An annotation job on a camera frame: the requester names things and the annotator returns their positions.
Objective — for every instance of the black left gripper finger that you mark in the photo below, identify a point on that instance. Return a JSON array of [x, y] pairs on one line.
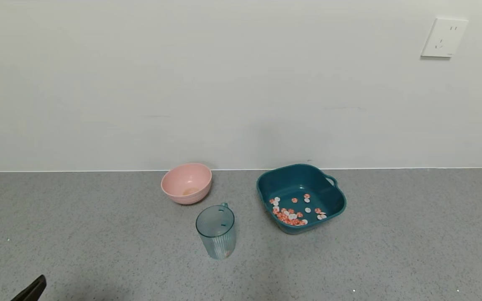
[[34, 291]]

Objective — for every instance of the clear blue ribbed cup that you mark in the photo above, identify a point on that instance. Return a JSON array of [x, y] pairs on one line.
[[216, 234]]

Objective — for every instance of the red white candy pieces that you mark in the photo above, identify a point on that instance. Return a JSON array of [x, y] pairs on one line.
[[288, 217]]

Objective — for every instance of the pink ribbed bowl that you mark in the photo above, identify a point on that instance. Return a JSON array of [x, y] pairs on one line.
[[182, 184]]

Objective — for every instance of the teal square basin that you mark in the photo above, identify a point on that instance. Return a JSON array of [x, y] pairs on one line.
[[299, 184]]

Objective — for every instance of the white wall socket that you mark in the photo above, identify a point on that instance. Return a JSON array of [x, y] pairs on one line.
[[444, 37]]

